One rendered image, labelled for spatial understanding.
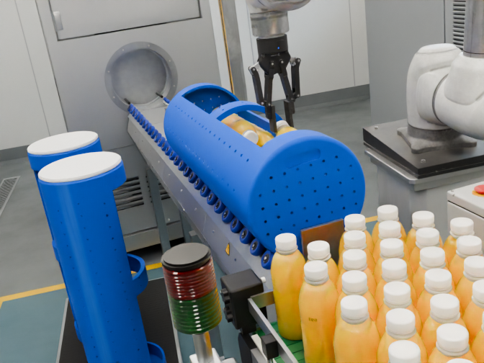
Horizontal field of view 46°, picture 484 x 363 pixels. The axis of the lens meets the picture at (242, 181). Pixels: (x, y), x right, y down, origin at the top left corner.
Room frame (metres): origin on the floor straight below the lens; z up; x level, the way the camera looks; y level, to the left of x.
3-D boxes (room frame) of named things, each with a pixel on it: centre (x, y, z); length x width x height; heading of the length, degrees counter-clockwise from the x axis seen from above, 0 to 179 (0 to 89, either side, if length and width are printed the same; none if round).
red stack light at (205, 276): (0.65, 0.08, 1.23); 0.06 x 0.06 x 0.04
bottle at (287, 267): (0.97, -0.06, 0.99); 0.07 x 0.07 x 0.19
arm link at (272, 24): (1.42, -0.12, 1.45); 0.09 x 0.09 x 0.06
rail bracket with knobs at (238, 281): (1.02, 0.03, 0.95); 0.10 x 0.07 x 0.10; 107
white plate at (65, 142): (2.25, 0.69, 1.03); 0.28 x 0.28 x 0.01
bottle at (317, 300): (0.84, -0.10, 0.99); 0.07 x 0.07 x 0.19
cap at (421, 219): (0.98, -0.33, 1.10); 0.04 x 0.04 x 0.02
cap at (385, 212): (1.03, -0.27, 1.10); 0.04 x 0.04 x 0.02
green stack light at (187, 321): (0.65, 0.08, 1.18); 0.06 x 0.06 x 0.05
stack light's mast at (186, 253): (0.65, 0.08, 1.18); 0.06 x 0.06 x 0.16
